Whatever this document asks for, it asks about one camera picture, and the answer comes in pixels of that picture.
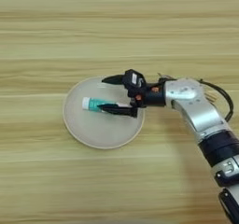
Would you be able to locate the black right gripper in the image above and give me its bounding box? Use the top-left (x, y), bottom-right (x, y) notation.
top-left (96, 74), bottom-right (167, 119)

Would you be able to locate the green white glue stick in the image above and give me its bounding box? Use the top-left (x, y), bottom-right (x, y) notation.
top-left (81, 96), bottom-right (132, 112)

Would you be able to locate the small black box white label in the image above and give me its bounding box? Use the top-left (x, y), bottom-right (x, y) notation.
top-left (121, 68), bottom-right (147, 91)

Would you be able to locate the round beige plate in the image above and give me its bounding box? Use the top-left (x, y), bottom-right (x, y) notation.
top-left (62, 76), bottom-right (146, 150)

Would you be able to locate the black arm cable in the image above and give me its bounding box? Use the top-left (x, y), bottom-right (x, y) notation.
top-left (197, 78), bottom-right (234, 123)

